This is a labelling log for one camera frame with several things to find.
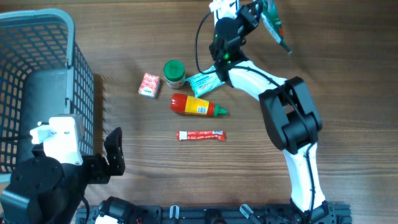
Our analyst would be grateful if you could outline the grey plastic mesh basket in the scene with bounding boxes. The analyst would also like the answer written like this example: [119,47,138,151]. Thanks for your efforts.
[1,9,95,183]

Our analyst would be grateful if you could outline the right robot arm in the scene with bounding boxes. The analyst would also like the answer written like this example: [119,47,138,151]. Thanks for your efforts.
[209,1,339,223]

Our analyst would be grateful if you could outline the mint wet wipes pack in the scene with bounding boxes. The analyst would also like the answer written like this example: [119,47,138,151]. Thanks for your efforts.
[186,66,225,98]

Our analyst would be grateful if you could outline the green lid spice jar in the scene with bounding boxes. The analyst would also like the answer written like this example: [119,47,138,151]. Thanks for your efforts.
[164,60,185,89]

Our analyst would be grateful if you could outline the orange snack packet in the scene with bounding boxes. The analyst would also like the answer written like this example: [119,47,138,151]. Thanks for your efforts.
[138,73,160,98]

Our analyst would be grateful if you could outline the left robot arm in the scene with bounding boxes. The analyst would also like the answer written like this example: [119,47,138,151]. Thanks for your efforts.
[1,128,126,224]

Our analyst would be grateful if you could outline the green 3M gloves package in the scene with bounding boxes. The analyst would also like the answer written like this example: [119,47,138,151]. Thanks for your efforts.
[261,0,292,55]

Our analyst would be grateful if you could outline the red sauce bottle green cap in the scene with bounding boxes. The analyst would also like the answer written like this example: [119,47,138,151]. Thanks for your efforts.
[170,93,228,117]

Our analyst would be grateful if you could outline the red snack bar wrapper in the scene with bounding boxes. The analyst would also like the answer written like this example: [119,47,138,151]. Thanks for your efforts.
[176,131,226,141]

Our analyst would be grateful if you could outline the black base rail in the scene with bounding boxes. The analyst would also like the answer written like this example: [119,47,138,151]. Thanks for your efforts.
[75,203,353,224]

